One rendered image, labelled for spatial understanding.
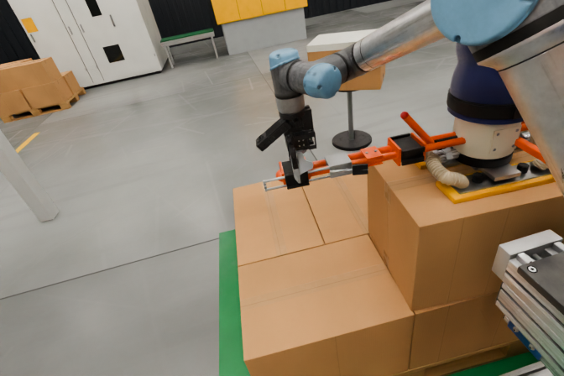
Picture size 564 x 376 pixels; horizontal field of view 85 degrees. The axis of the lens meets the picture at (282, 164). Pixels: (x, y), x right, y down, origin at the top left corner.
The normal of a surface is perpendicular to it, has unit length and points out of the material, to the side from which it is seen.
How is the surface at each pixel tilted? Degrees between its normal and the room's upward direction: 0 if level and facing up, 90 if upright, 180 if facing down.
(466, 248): 90
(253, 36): 90
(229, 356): 0
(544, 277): 0
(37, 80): 90
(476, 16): 84
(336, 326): 0
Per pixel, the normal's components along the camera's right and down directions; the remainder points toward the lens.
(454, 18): -0.82, 0.32
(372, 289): -0.16, -0.83
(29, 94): 0.22, 0.50
